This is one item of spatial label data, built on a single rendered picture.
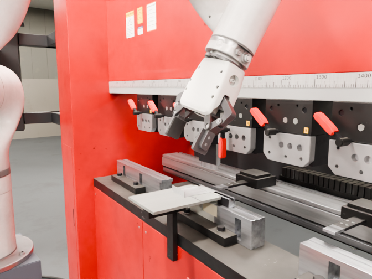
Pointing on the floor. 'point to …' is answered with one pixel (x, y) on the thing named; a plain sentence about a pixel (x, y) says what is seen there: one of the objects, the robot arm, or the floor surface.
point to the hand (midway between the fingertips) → (186, 139)
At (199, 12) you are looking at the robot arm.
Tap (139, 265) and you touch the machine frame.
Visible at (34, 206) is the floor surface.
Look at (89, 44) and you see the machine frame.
